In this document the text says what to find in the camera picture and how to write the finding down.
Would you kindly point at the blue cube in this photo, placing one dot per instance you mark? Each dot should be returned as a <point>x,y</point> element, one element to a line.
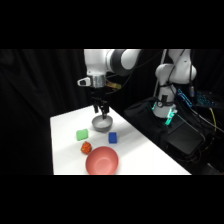
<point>113,137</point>

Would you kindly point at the tan wrist connector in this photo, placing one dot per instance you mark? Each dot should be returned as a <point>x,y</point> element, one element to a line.
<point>114,85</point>

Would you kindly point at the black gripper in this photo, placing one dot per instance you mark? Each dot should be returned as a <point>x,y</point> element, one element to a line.
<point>99,95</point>

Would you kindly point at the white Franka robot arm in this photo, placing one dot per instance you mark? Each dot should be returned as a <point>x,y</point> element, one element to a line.
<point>98,63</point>

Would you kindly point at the green base light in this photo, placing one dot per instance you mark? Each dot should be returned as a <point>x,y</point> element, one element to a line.
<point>168,118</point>

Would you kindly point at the green block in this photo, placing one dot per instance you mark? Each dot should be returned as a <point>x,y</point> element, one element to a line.
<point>82,134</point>

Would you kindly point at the black robot stand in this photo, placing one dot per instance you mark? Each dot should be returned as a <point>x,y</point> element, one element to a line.
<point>146,116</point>

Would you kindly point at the black box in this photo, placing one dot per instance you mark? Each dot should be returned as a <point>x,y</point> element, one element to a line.
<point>185,139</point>

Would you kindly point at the grey bowl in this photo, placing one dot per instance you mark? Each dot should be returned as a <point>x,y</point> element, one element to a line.
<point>101,125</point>

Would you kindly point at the black curtain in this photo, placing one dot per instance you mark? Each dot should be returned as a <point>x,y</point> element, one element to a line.
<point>33,93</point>

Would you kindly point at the red orange toy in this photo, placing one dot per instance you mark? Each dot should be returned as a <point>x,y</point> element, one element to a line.
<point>86,147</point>

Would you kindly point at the pink bowl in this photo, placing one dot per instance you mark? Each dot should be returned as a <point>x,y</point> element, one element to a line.
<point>102,161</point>

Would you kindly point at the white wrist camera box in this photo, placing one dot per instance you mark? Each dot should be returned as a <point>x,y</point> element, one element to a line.
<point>83,81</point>

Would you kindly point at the blue lit electronics box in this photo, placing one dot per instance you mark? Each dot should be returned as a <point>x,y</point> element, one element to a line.
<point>208,99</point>

